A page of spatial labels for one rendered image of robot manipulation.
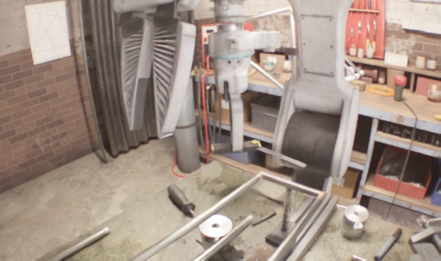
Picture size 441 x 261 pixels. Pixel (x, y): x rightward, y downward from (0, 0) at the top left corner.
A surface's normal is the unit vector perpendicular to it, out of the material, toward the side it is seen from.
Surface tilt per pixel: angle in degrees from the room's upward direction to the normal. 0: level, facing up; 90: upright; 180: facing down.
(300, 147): 75
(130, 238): 0
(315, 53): 96
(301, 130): 45
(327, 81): 96
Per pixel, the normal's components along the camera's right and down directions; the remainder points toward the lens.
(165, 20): -0.50, 0.17
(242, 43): 0.58, 0.29
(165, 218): -0.05, -0.92
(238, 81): 0.17, 0.38
